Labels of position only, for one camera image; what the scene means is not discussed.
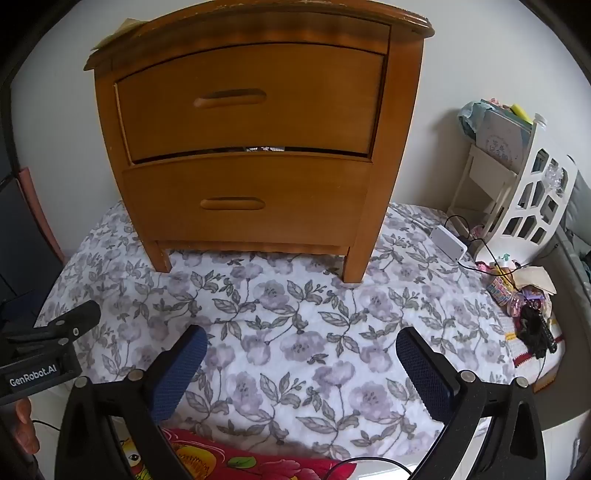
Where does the pile of colourful trinkets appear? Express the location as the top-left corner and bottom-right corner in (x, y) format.
(478, 261), (555, 319)

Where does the pink board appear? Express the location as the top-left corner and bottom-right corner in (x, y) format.
(17, 168), (65, 263)

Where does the wooden nightstand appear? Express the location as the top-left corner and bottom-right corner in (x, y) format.
(83, 0), (435, 284)

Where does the floral quilt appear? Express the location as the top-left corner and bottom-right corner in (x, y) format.
(34, 200), (520, 462)

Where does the black cable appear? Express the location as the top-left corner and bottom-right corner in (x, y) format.
(444, 215), (525, 278)
(322, 456), (413, 480)

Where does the black beaded accessory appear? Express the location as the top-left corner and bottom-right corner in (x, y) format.
(514, 302), (558, 359)

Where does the wooden nightstand drawer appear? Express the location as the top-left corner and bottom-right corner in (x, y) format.
(121, 154), (372, 245)
(114, 44), (386, 164)

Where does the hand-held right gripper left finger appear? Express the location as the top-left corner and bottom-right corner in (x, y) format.
(54, 324), (209, 480)

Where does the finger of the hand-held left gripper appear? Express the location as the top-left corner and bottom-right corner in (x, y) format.
(36, 300), (102, 344)

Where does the beige paper sheet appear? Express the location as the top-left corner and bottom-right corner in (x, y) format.
(516, 267), (558, 295)

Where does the dark grey cabinet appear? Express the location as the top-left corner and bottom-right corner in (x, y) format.
(0, 173), (65, 308)

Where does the teal cloth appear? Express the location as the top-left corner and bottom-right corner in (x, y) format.
(458, 100), (486, 138)

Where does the grey printed box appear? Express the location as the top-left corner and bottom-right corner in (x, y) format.
(479, 110), (533, 163)

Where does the beige cloth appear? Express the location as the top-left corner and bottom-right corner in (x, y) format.
(95, 17), (144, 51)

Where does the striped crochet mat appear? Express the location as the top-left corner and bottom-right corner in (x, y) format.
(505, 311), (567, 394)

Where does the white adapter box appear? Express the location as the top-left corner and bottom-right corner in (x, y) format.
(429, 226), (467, 261)

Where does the white openwork rack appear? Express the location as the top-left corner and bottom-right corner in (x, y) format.
(445, 99), (580, 268)

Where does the red printed blanket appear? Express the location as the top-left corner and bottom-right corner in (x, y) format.
(117, 427), (358, 480)

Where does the person's left hand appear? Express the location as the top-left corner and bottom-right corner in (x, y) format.
(13, 396), (41, 457)

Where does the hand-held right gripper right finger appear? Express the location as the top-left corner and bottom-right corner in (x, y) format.
(396, 327), (555, 480)

